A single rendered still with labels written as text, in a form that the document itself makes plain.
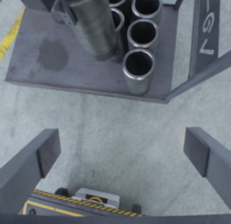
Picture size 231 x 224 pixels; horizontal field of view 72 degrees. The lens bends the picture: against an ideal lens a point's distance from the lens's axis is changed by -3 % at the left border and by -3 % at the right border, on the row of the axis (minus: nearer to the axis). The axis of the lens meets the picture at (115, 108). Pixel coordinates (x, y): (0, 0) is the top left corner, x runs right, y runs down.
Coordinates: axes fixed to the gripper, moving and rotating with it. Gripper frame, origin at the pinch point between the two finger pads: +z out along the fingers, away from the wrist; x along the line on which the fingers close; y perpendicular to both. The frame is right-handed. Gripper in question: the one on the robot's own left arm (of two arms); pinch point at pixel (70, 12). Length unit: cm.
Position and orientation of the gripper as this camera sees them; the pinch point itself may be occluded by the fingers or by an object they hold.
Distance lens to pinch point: 43.4
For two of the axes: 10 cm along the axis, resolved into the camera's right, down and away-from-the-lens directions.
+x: -3.1, 9.5, -1.0
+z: 1.4, 1.5, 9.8
